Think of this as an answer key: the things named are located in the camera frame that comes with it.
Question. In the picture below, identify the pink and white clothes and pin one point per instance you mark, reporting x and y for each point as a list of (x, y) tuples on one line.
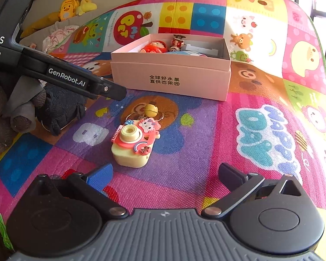
[(59, 36)]

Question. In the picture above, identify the black plush toy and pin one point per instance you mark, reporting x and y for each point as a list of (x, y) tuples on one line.
[(65, 106)]

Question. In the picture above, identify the small doll figure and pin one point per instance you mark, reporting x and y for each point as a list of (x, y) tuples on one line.
[(177, 43)]

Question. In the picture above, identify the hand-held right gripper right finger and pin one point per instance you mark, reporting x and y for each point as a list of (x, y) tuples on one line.
[(229, 174)]

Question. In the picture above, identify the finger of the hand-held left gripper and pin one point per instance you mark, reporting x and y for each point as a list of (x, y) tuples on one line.
[(78, 80)]

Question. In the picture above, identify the yellow dog plush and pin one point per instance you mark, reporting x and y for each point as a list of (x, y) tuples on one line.
[(87, 4)]

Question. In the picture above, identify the colourful cartoon play mat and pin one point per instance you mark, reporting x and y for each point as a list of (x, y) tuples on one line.
[(233, 130)]

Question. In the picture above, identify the pink cardboard box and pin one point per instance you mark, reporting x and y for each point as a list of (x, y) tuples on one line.
[(171, 78)]

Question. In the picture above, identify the yellow duck plush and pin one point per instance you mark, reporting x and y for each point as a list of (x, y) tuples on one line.
[(68, 9)]

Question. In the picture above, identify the long yellow plush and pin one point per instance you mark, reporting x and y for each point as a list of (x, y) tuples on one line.
[(40, 24)]

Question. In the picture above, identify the red toy figure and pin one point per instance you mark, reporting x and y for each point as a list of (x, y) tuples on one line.
[(153, 48)]

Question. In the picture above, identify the blue packet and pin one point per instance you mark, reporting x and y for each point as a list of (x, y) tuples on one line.
[(184, 53)]

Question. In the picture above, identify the white battery case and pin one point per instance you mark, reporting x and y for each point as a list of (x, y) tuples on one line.
[(203, 48)]

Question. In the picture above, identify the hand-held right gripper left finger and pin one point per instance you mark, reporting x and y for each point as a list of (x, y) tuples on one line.
[(100, 175)]

